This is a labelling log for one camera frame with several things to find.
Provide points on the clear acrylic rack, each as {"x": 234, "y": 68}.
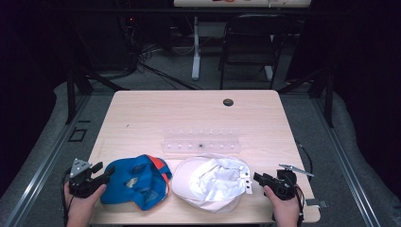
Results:
{"x": 201, "y": 141}

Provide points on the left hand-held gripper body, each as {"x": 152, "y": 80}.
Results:
{"x": 80, "y": 184}

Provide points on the white cap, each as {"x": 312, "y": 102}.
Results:
{"x": 214, "y": 184}

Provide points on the black equipment with red light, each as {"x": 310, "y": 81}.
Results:
{"x": 130, "y": 41}

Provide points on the person's right hand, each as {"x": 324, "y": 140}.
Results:
{"x": 285, "y": 213}

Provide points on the black metal stand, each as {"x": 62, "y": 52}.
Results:
{"x": 328, "y": 97}
{"x": 71, "y": 94}

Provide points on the grey metal bracket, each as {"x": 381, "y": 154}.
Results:
{"x": 315, "y": 202}

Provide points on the dark round table grommet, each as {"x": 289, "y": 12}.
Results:
{"x": 228, "y": 102}

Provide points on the person's left hand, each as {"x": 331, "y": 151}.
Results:
{"x": 80, "y": 209}

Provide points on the black folding chair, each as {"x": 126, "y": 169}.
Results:
{"x": 252, "y": 38}

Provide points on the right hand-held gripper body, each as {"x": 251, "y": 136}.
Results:
{"x": 285, "y": 186}

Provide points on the white desk leg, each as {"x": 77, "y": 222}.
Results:
{"x": 196, "y": 60}

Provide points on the blue cap with orange trim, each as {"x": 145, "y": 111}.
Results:
{"x": 126, "y": 179}

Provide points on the aluminium floor rail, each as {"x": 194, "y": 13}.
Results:
{"x": 41, "y": 170}
{"x": 346, "y": 164}

